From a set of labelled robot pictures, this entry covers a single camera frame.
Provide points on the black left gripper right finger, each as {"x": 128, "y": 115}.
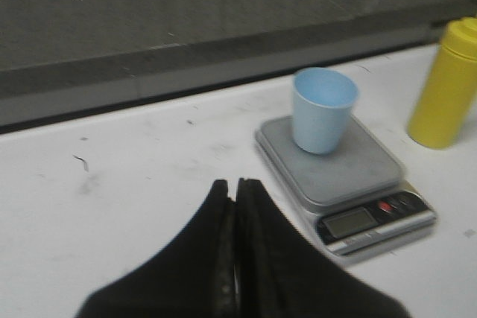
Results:
{"x": 280, "y": 274}

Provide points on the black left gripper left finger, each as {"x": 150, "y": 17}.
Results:
{"x": 192, "y": 276}

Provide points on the light blue plastic cup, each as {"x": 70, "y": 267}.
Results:
{"x": 322, "y": 102}

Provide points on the yellow squeeze bottle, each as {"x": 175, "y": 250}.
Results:
{"x": 449, "y": 90}

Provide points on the silver digital kitchen scale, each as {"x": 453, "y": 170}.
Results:
{"x": 354, "y": 199}

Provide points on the grey stone counter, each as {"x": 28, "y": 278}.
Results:
{"x": 63, "y": 59}

